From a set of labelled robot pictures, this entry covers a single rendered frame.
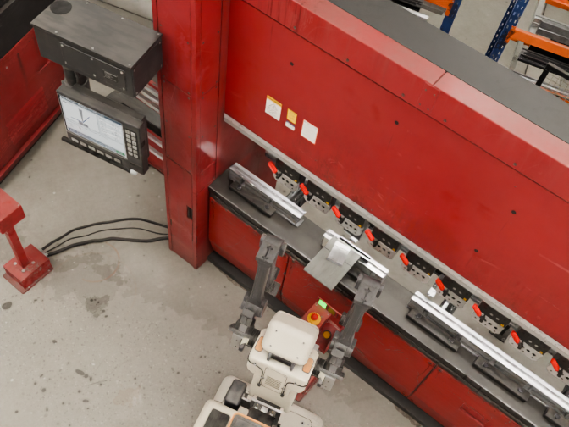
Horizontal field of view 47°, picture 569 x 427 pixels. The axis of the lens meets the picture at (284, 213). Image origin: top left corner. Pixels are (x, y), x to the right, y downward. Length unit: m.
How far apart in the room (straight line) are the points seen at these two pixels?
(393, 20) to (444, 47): 0.22
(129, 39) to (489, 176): 1.58
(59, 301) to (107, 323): 0.35
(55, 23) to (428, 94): 1.59
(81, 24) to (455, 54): 1.56
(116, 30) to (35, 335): 2.13
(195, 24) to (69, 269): 2.25
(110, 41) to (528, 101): 1.69
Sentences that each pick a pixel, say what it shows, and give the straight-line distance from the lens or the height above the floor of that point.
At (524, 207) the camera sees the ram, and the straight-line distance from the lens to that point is 2.60.
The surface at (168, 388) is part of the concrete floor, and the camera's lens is 4.13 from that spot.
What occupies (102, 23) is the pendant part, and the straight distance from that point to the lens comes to 3.03.
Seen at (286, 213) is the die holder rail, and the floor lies 0.93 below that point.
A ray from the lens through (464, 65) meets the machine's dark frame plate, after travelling 2.54.
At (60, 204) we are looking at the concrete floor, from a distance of 4.81.
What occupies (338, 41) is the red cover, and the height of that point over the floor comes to 2.24.
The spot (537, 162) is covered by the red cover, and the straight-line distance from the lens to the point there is 2.42.
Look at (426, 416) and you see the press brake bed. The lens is 4.24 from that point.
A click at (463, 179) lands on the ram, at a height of 1.95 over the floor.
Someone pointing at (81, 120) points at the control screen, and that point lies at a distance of 3.31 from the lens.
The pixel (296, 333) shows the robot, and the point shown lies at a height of 1.39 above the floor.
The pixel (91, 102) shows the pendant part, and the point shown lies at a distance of 3.18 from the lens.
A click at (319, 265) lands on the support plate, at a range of 3.38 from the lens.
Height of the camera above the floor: 3.92
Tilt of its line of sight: 56 degrees down
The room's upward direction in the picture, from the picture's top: 12 degrees clockwise
